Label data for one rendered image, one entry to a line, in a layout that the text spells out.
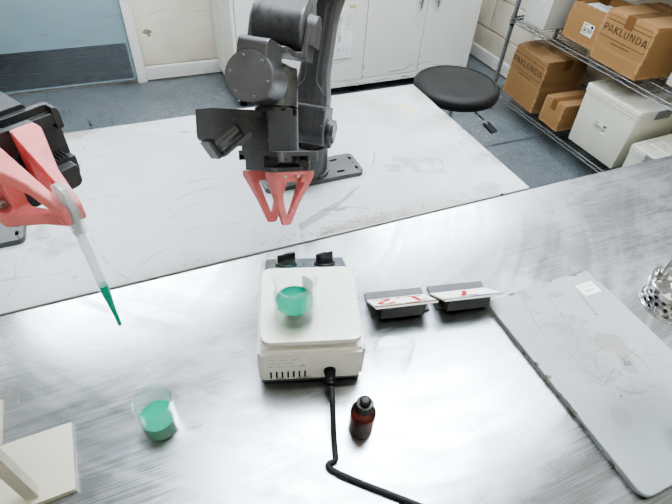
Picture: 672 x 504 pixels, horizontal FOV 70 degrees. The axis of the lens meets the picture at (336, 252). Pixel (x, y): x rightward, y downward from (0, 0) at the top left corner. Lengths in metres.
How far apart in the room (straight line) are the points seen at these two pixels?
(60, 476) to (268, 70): 0.49
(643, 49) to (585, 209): 1.69
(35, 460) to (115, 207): 0.45
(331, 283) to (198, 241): 0.28
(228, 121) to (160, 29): 2.89
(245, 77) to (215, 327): 0.34
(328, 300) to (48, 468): 0.36
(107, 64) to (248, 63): 2.97
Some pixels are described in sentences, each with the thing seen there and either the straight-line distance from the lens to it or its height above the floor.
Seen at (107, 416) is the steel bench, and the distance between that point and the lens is 0.66.
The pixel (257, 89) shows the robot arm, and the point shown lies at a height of 1.20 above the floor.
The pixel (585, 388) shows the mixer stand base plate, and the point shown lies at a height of 0.91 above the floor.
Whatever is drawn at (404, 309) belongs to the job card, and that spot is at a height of 0.92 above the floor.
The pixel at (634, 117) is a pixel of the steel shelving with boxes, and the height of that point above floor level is 0.42.
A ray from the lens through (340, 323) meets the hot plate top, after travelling 0.58.
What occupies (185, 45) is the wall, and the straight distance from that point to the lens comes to 3.53.
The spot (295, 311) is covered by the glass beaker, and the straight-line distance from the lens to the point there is 0.54.
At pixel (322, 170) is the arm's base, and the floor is 0.93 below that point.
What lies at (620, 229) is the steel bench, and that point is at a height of 0.90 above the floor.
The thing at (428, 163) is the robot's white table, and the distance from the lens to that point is 1.03.
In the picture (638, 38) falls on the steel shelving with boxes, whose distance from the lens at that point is 2.68.
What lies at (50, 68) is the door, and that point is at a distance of 3.55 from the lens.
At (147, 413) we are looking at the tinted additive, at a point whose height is 0.93.
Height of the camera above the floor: 1.45
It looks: 44 degrees down
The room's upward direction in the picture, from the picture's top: 4 degrees clockwise
